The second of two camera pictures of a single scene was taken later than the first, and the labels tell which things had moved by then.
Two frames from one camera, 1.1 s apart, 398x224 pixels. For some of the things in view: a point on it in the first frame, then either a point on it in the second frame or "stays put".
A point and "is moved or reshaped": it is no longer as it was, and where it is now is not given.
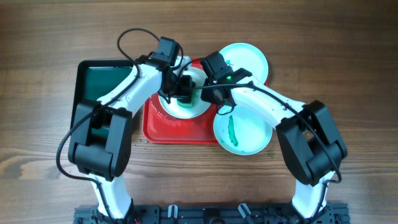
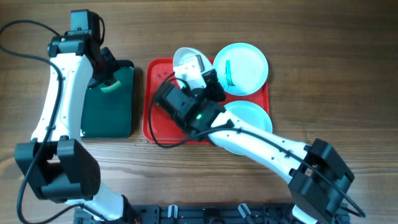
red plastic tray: x=159 y=126 stays put
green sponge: x=195 y=94 is moved or reshaped
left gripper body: x=176 y=87 → x=104 y=68
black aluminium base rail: x=333 y=213 stays put
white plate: x=199 y=106 is moved or reshaped
